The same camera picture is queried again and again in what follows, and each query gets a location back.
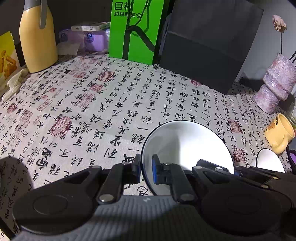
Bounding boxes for small white bowl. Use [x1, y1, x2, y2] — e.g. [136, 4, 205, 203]
[255, 148, 285, 173]

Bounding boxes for large white bowl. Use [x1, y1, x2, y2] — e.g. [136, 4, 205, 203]
[142, 120, 234, 195]

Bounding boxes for yellow mug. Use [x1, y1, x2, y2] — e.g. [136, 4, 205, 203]
[265, 113, 295, 155]

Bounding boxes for calligraphy tablecloth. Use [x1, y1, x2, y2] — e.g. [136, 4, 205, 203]
[1, 53, 273, 240]

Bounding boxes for purple ceramic vase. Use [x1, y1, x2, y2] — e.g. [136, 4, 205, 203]
[254, 53, 295, 114]

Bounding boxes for black paper bag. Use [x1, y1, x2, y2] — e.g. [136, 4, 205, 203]
[159, 1, 263, 94]

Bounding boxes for purple tissue pack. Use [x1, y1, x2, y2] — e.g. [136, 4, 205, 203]
[57, 29, 109, 56]

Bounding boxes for green paper bag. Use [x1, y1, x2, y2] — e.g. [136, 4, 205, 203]
[109, 0, 170, 65]

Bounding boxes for white rubber gloves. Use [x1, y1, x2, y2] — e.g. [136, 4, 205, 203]
[1, 68, 29, 102]

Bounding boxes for small white box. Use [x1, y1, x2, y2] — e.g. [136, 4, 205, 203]
[71, 22, 110, 32]

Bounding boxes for dried pink flowers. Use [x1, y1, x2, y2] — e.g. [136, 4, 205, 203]
[272, 15, 287, 54]

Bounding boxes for yellow-green snack box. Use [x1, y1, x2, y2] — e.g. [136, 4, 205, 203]
[0, 31, 20, 83]

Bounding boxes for yellow thermos jug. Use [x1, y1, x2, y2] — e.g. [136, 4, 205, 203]
[19, 0, 58, 73]

